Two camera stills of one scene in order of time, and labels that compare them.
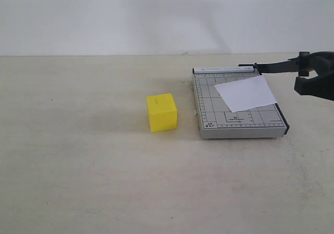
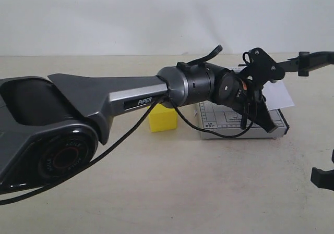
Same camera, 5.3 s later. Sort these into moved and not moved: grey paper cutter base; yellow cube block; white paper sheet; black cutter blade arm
Moved: white paper sheet
Not moved: grey paper cutter base; black cutter blade arm; yellow cube block
